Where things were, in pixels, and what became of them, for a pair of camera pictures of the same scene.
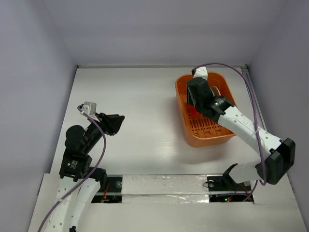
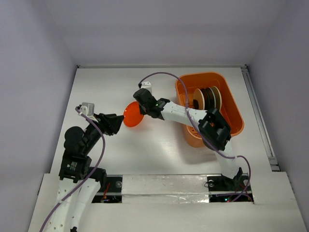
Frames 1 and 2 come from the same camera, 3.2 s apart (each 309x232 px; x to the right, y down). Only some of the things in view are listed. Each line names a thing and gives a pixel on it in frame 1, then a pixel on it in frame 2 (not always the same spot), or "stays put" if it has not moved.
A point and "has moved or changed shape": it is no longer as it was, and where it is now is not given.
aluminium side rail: [261, 117] stays put
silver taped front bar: [165, 189] stays put
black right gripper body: [191, 97] → [144, 102]
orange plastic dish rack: [201, 131] stays put
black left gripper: [111, 123] stays put
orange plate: [191, 110] has moved or changed shape
